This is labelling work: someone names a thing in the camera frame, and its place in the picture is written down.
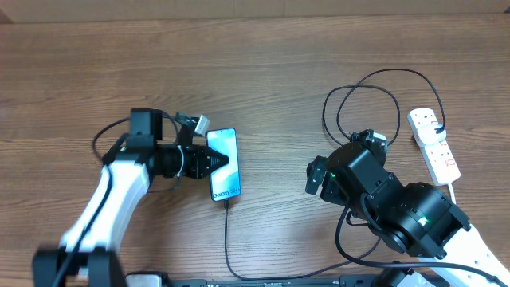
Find white USB charger plug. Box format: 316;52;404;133
414;123;447;147

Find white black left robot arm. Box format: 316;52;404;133
32;108;235;286

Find black USB charging cable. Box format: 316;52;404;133
222;68;447;281

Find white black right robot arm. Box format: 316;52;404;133
305;137;509;286

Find Samsung Galaxy smartphone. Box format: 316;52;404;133
206;128;241;202

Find white power strip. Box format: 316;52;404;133
407;108;461;186

